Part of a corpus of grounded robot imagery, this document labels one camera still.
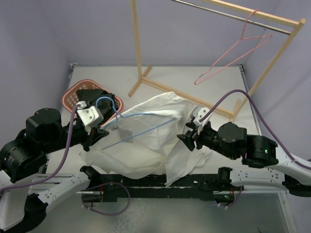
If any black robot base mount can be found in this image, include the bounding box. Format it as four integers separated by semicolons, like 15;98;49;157
97;173;236;202

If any purple cable base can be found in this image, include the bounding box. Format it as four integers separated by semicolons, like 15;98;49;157
215;186;244;209
81;182;131;216

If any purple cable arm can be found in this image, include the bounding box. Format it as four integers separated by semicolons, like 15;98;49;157
0;104;82;195
199;89;311;170

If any dark pinstriped shirt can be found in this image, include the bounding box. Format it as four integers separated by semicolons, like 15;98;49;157
76;88;121;119

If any pink plastic laundry basket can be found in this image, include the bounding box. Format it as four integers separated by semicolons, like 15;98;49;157
62;79;124;126

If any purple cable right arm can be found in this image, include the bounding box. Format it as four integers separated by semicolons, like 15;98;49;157
199;89;311;170

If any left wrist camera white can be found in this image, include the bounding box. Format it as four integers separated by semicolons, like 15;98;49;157
76;101;104;128

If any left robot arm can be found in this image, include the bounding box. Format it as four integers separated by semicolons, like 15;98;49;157
0;108;109;233

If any wooden clothes rack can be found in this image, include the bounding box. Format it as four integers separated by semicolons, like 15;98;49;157
128;0;306;108

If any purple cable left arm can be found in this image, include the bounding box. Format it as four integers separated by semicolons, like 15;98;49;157
0;104;82;195

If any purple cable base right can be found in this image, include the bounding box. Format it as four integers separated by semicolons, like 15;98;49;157
215;186;244;209

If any white shirt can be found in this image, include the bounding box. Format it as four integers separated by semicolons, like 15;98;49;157
80;92;211;186

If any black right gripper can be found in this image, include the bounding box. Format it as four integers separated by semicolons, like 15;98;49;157
177;120;237;159

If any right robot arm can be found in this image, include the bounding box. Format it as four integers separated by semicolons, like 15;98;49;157
177;122;311;197

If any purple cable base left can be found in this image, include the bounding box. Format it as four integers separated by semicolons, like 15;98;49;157
81;182;131;216

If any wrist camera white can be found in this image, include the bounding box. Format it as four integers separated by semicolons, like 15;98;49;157
76;101;104;128
190;105;210;127

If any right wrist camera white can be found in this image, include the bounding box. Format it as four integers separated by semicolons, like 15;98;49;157
190;105;210;127

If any blue hanger hook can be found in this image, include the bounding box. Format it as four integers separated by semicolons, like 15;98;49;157
101;97;178;150

